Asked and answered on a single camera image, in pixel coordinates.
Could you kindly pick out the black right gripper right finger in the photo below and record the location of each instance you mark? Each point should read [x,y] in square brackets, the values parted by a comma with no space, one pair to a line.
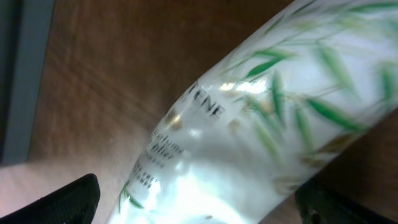
[318,204]

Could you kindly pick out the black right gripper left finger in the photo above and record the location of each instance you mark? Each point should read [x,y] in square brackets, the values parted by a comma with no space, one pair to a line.
[76,202]

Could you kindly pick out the white bamboo print tube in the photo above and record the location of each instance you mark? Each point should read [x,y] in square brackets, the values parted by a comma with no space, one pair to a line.
[267,117]

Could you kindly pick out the grey plastic mesh basket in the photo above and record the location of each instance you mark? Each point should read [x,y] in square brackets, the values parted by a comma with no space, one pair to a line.
[25,29]

